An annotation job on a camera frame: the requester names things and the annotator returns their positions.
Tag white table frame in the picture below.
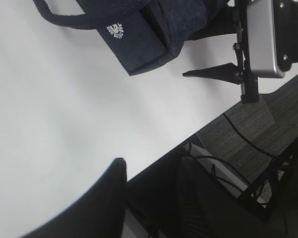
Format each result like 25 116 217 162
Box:
183 141 269 209

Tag dark navy lunch bag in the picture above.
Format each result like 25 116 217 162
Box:
34 0 227 76

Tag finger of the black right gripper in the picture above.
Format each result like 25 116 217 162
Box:
188 6 237 41
182 63 240 83

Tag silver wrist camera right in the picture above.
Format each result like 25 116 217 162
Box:
245 0 298 79

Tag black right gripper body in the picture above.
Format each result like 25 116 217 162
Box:
232 0 298 104

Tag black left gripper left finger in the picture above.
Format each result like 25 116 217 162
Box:
25 158 127 238

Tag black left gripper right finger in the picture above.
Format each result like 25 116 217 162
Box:
156 157 298 238

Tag black floor cables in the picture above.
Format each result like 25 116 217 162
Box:
188 113 298 221

